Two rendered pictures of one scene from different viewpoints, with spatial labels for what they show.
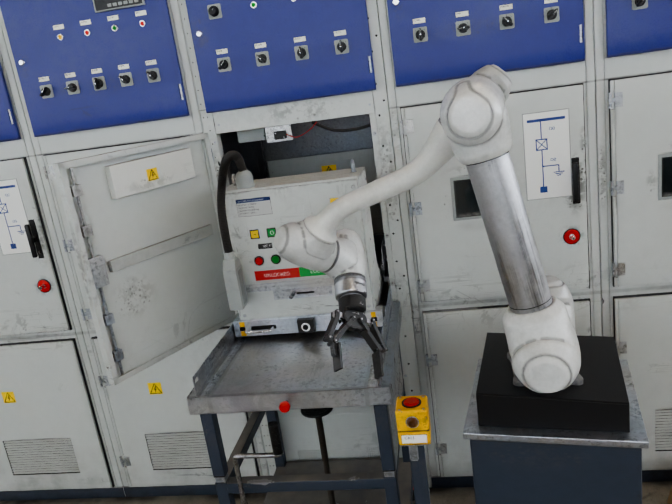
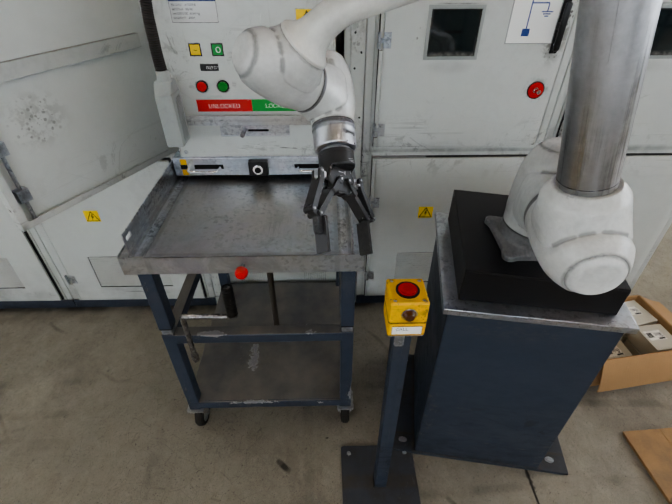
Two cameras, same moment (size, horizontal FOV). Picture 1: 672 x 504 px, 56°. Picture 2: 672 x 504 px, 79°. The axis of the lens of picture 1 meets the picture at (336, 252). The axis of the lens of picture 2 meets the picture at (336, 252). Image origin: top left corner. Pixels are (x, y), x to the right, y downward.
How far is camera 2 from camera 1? 0.89 m
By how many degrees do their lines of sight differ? 25
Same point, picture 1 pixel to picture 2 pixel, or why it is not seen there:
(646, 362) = not seen: hidden behind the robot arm
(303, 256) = (278, 85)
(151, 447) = (96, 268)
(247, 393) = (194, 254)
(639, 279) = not seen: hidden behind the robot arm
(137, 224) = (23, 15)
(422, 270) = (379, 113)
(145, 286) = (51, 107)
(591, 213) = (560, 66)
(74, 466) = (17, 282)
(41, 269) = not seen: outside the picture
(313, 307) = (266, 148)
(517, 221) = (643, 58)
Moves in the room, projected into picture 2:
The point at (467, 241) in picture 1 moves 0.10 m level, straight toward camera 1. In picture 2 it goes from (432, 85) to (437, 94)
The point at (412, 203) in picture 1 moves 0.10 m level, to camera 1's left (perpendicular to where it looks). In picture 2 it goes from (381, 33) to (351, 34)
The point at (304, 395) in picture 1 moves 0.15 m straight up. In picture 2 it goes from (264, 259) to (257, 208)
